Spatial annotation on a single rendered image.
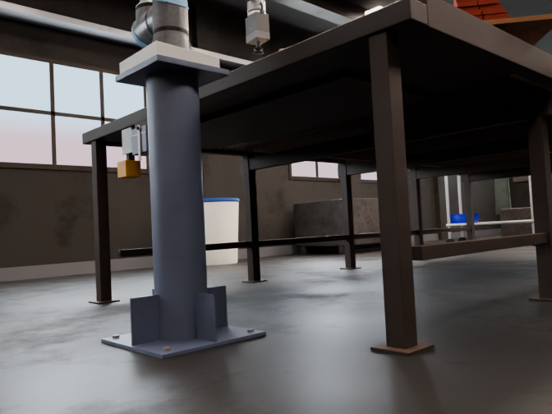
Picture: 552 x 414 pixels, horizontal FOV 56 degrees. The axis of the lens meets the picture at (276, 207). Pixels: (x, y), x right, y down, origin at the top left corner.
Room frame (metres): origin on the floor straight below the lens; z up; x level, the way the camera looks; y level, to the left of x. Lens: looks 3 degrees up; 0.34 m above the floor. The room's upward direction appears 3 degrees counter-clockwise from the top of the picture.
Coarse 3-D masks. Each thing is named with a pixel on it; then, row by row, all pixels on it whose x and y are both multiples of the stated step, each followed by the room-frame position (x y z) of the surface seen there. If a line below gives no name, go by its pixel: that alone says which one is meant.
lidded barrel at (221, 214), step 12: (204, 204) 5.46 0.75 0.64; (216, 204) 5.45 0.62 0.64; (228, 204) 5.52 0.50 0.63; (216, 216) 5.46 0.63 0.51; (228, 216) 5.52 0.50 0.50; (216, 228) 5.47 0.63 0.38; (228, 228) 5.53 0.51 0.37; (216, 240) 5.48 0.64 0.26; (228, 240) 5.54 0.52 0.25; (216, 252) 5.48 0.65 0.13; (228, 252) 5.54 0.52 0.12; (216, 264) 5.49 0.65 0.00
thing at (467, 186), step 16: (464, 176) 5.51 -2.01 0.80; (416, 192) 4.80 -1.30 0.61; (464, 192) 5.52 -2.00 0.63; (256, 208) 3.48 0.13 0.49; (416, 208) 4.81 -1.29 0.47; (256, 224) 3.48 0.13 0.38; (352, 224) 4.16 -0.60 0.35; (416, 224) 4.82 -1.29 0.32; (256, 240) 3.47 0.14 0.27; (272, 240) 3.58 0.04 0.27; (288, 240) 3.69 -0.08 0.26; (304, 240) 3.79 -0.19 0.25; (320, 240) 3.91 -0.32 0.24; (336, 240) 4.03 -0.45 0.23; (352, 240) 4.15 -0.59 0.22; (416, 240) 4.82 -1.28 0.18; (256, 256) 3.47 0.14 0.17; (352, 256) 4.14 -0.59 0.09; (256, 272) 3.46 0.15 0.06
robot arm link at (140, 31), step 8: (144, 0) 1.78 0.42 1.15; (136, 8) 1.79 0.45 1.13; (144, 8) 1.77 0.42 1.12; (136, 16) 1.79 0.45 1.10; (144, 16) 1.74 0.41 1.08; (136, 24) 1.79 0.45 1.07; (144, 24) 1.74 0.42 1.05; (136, 32) 1.80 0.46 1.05; (144, 32) 1.76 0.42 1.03; (136, 40) 1.82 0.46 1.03; (144, 40) 1.80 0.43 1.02; (152, 40) 1.78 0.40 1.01
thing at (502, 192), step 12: (504, 180) 7.59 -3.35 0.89; (516, 180) 7.50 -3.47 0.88; (528, 180) 7.42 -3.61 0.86; (504, 192) 7.60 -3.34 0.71; (504, 204) 7.60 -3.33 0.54; (504, 216) 7.47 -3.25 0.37; (516, 216) 7.39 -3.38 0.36; (528, 216) 7.31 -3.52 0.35; (504, 228) 7.47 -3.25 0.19; (516, 228) 7.40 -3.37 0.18; (528, 228) 7.32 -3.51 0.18
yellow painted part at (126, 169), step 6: (126, 156) 2.50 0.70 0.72; (132, 156) 2.50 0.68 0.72; (120, 162) 2.48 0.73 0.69; (126, 162) 2.44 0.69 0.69; (132, 162) 2.46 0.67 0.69; (138, 162) 2.48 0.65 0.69; (120, 168) 2.48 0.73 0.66; (126, 168) 2.44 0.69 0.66; (132, 168) 2.46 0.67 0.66; (138, 168) 2.48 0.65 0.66; (120, 174) 2.48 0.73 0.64; (126, 174) 2.44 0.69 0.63; (132, 174) 2.46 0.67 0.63; (138, 174) 2.48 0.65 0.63
